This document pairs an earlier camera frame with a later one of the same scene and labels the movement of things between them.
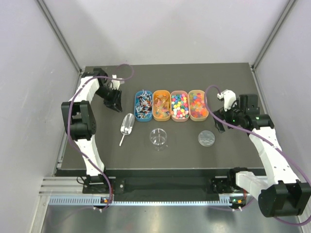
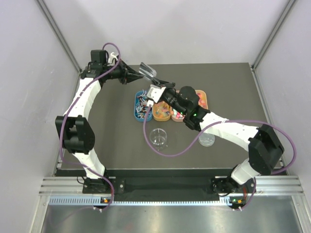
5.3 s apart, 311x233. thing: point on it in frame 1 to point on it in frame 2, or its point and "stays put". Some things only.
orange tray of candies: [162, 110] stays put
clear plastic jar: [158, 137] stays put
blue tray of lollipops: [143, 106] stays put
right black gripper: [222, 114] to [163, 83]
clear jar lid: [206, 138] stays put
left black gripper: [112, 98] to [124, 75]
